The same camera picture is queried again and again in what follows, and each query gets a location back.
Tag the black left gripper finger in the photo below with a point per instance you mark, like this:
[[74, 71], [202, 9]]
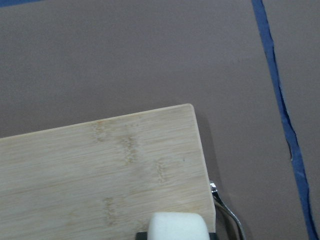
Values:
[[141, 236]]

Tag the bamboo cutting board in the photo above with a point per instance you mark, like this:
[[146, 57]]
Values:
[[103, 179]]

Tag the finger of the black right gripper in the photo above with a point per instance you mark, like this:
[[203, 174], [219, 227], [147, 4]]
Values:
[[213, 236]]

